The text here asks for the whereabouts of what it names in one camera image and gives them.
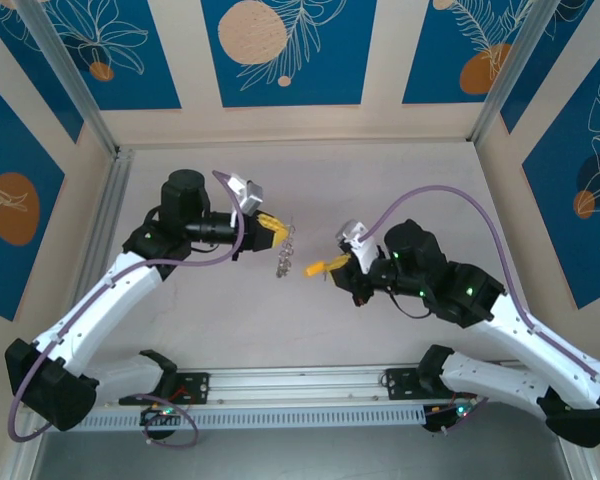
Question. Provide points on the blue floral wall poster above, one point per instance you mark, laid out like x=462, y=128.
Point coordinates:
x=555, y=50
x=555, y=200
x=25, y=60
x=330, y=60
x=430, y=60
x=10, y=150
x=145, y=75

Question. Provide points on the aluminium frame post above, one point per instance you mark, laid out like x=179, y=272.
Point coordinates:
x=510, y=65
x=70, y=65

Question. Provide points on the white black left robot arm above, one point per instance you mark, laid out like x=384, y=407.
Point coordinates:
x=90, y=310

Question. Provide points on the yellow key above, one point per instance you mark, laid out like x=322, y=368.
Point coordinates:
x=314, y=270

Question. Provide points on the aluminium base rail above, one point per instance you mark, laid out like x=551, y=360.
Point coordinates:
x=300, y=385

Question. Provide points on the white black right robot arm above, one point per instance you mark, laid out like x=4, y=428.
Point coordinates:
x=530, y=350

